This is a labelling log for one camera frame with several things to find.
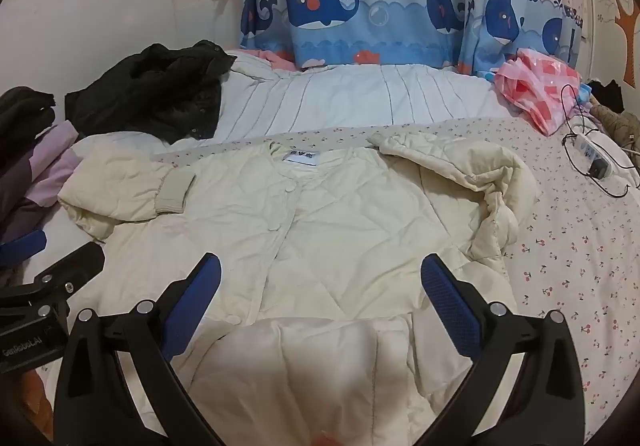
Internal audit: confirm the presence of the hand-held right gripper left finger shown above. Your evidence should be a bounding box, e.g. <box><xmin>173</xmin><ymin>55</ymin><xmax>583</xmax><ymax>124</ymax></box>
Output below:
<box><xmin>52</xmin><ymin>252</ymin><xmax>222</xmax><ymax>446</ymax></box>

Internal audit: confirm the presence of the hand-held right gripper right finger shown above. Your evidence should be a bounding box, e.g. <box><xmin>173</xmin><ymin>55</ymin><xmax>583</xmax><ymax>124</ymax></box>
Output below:
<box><xmin>415</xmin><ymin>253</ymin><xmax>586</xmax><ymax>446</ymax></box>

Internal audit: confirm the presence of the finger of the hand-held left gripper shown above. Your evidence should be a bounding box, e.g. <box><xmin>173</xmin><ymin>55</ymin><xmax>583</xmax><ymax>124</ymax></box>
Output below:
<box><xmin>0</xmin><ymin>229</ymin><xmax>48</xmax><ymax>268</ymax></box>
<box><xmin>20</xmin><ymin>242</ymin><xmax>106</xmax><ymax>309</ymax></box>

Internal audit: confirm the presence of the cream quilted jacket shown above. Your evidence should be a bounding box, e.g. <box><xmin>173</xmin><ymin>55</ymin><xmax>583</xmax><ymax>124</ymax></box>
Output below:
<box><xmin>57</xmin><ymin>132</ymin><xmax>538</xmax><ymax>446</ymax></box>

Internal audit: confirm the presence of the purple garment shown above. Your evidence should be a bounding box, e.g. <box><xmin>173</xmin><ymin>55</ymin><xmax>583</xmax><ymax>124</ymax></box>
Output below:
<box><xmin>0</xmin><ymin>120</ymin><xmax>81</xmax><ymax>247</ymax></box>

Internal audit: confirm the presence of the cherry print bedsheet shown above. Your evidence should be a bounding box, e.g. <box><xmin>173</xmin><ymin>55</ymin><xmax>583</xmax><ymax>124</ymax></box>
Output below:
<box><xmin>155</xmin><ymin>116</ymin><xmax>640</xmax><ymax>442</ymax></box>

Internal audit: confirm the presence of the dark folded garment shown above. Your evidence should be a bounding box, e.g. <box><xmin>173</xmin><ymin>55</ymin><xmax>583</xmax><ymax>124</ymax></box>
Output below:
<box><xmin>0</xmin><ymin>86</ymin><xmax>57</xmax><ymax>147</ymax></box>

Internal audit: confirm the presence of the black jacket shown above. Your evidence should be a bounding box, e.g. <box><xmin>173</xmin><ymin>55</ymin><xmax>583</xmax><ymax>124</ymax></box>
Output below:
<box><xmin>65</xmin><ymin>40</ymin><xmax>237</xmax><ymax>144</ymax></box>

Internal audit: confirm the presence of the white striped duvet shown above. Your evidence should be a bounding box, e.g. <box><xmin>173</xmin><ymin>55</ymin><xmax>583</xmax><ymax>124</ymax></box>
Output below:
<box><xmin>215</xmin><ymin>51</ymin><xmax>508</xmax><ymax>142</ymax></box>

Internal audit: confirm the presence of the pink plastic bag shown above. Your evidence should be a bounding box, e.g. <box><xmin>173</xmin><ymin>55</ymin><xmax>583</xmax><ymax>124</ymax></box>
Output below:
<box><xmin>492</xmin><ymin>48</ymin><xmax>586</xmax><ymax>137</ymax></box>

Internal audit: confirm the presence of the pink cloth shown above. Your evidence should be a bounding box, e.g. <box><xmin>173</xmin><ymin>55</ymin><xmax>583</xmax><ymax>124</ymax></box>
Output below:
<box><xmin>257</xmin><ymin>48</ymin><xmax>296</xmax><ymax>72</ymax></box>

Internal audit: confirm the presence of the brown garment at bed edge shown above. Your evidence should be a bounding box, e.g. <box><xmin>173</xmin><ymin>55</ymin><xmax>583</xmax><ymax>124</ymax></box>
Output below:
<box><xmin>590</xmin><ymin>98</ymin><xmax>640</xmax><ymax>147</ymax></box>

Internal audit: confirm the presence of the small black cloth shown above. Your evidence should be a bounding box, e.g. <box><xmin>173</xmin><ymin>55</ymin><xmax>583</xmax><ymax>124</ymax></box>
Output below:
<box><xmin>585</xmin><ymin>80</ymin><xmax>626</xmax><ymax>109</ymax></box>

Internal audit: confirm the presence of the whale print curtain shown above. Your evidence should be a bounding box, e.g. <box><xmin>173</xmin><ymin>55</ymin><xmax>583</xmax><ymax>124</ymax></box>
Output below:
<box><xmin>239</xmin><ymin>0</ymin><xmax>586</xmax><ymax>74</ymax></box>

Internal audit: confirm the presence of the wardrobe with tree decal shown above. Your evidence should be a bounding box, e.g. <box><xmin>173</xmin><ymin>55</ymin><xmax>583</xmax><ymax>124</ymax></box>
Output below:
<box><xmin>582</xmin><ymin>0</ymin><xmax>640</xmax><ymax>92</ymax></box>

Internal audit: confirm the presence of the white power strip with cables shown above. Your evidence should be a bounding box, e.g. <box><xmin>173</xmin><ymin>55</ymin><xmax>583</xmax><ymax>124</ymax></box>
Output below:
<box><xmin>560</xmin><ymin>83</ymin><xmax>633</xmax><ymax>199</ymax></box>

